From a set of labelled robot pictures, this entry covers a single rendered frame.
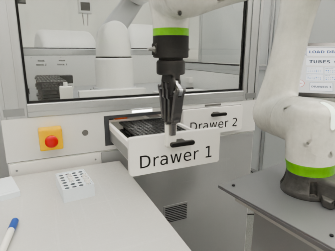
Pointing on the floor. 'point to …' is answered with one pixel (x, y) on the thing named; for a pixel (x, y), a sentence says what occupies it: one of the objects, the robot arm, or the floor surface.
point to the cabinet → (182, 191)
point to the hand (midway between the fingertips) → (170, 134)
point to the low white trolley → (86, 215)
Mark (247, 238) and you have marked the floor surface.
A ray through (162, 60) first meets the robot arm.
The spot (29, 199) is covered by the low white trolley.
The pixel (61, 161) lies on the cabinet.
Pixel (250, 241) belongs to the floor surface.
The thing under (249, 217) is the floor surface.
